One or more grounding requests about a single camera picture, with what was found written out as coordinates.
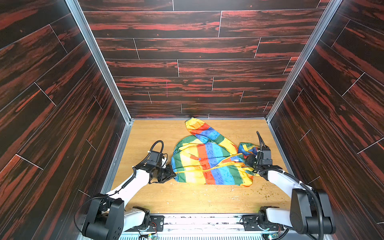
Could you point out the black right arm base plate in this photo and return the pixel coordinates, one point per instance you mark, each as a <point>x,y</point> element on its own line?
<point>259,223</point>

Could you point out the aluminium front rail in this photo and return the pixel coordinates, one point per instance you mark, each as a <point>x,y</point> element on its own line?
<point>208,227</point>

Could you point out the aluminium frame post right corner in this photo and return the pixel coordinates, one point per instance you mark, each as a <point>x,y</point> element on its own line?
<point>321,26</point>

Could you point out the aluminium frame post corner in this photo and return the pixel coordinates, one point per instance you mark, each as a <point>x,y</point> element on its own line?
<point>321,26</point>
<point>86,31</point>

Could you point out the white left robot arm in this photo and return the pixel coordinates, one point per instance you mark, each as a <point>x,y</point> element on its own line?
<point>107,218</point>

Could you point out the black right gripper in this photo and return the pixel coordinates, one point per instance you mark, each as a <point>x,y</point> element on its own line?
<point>253,162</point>

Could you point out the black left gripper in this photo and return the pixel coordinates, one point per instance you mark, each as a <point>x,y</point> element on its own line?
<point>165,174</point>

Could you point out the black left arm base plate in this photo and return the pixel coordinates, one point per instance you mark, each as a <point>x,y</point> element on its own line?
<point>151,224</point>

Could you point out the aluminium frame post left corner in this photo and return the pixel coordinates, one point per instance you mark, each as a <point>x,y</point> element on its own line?
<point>86,31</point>

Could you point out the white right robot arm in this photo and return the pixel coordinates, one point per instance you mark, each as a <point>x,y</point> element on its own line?
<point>310,212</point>

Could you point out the rainbow striped zip jacket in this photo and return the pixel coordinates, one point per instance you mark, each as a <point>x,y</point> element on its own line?
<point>206,157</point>

